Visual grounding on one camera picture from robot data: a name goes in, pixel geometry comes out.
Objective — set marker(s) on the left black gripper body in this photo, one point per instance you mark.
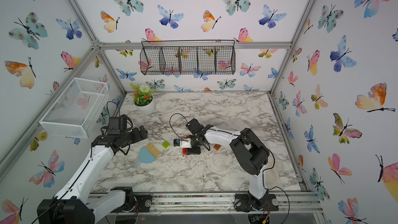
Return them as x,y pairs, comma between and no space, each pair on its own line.
134,136

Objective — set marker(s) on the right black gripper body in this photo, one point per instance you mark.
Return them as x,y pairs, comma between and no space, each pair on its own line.
195,145

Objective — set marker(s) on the green lego brick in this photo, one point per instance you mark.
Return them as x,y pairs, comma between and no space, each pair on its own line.
165,144

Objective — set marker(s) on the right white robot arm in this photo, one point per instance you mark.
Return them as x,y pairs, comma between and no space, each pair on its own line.
251,154

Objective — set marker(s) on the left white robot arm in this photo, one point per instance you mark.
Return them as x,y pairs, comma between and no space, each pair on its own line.
70,205

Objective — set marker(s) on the white flower pot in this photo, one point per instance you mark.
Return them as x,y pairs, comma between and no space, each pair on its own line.
145,106

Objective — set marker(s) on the white mesh basket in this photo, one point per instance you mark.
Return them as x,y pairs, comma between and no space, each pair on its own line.
76,109

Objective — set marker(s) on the green artificial plant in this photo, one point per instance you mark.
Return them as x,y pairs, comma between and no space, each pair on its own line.
143,94

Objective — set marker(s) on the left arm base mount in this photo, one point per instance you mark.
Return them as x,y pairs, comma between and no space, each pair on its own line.
133,203

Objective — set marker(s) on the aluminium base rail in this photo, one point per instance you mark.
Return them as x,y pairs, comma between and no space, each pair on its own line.
163,203

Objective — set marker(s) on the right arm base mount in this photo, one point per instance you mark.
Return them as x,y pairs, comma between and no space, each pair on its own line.
256,202

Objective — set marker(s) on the black wire basket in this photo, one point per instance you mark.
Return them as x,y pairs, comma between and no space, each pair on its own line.
188,57

